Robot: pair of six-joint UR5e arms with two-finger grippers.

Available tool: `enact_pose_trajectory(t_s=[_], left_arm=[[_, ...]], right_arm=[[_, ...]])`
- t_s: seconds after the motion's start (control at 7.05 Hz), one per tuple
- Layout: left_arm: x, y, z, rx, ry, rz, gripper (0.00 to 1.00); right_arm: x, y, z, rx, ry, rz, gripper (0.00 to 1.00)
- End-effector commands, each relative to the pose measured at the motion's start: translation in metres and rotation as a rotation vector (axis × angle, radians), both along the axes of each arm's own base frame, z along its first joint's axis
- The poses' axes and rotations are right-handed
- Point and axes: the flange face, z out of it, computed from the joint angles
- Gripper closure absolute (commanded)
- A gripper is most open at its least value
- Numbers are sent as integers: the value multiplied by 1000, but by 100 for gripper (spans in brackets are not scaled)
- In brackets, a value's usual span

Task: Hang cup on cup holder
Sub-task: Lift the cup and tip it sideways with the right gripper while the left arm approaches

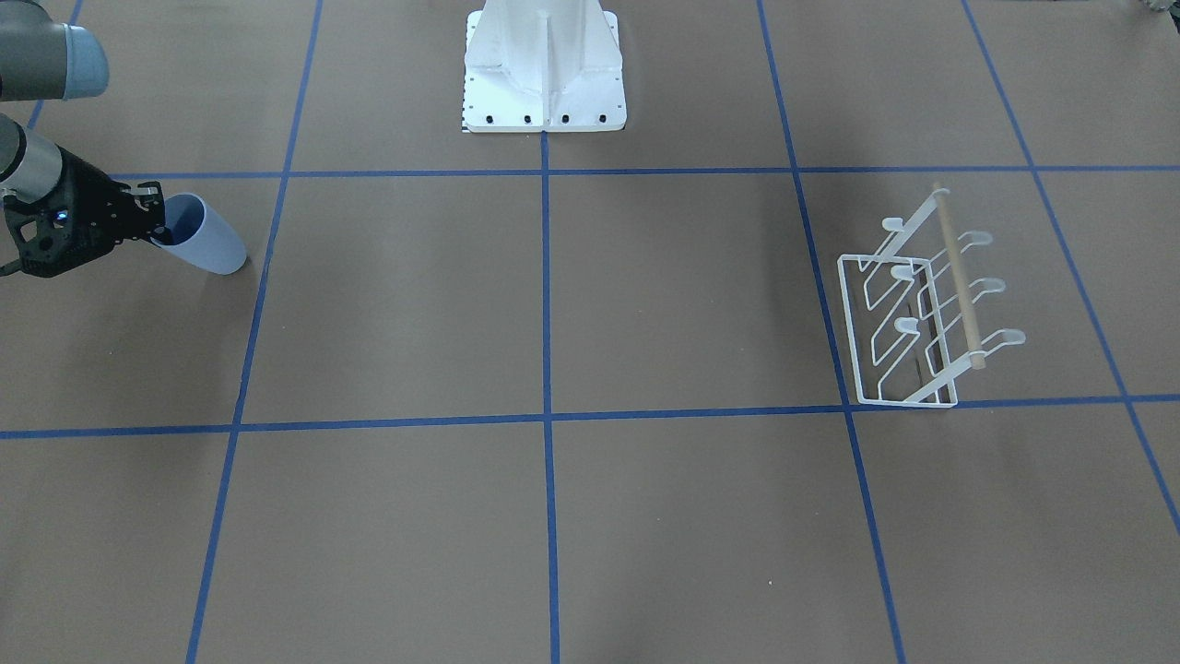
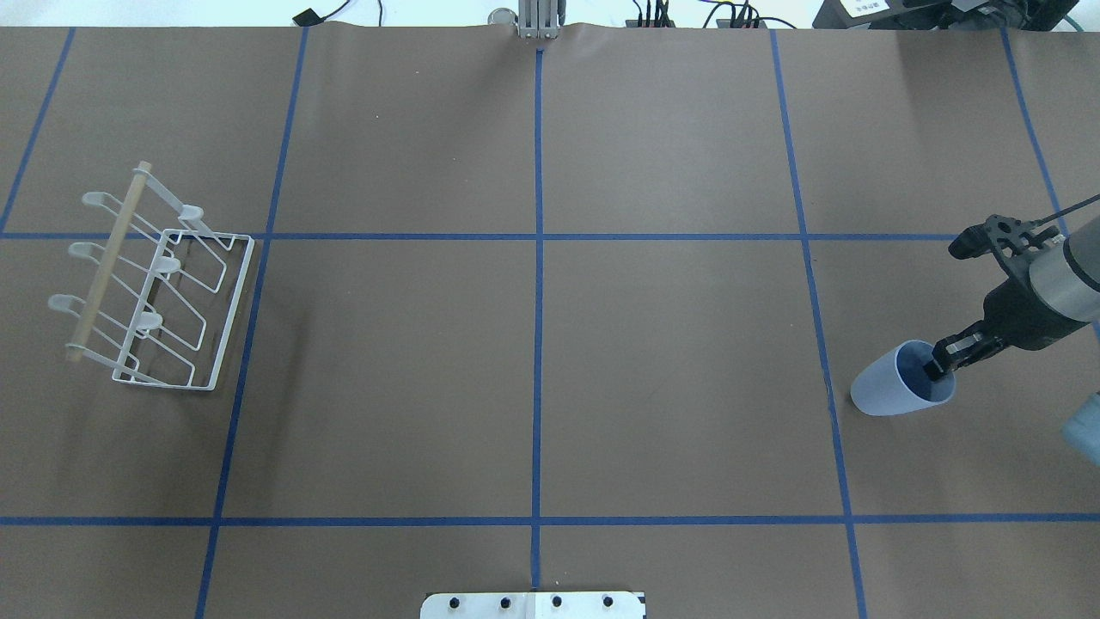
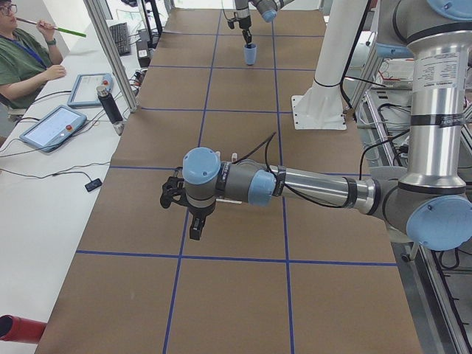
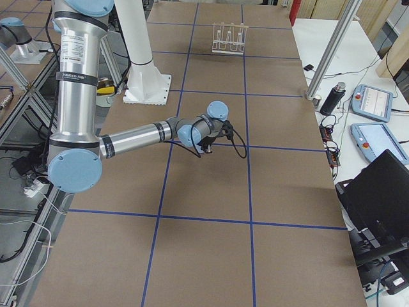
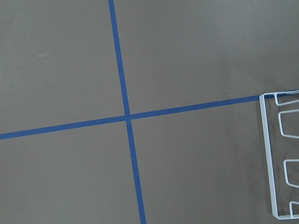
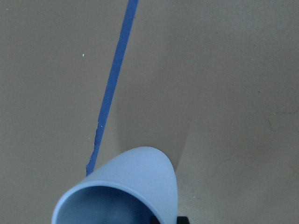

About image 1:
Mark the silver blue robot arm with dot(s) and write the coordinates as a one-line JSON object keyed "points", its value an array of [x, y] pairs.
{"points": [[44, 60]]}

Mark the white wire cup holder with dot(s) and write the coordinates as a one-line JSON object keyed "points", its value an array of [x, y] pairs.
{"points": [[911, 310]]}

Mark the light blue plastic cup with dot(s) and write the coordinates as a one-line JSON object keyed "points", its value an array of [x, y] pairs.
{"points": [[203, 238]]}

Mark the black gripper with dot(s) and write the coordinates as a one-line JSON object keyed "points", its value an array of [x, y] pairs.
{"points": [[89, 192]]}

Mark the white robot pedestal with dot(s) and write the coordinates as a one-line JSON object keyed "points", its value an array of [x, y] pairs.
{"points": [[543, 66]]}

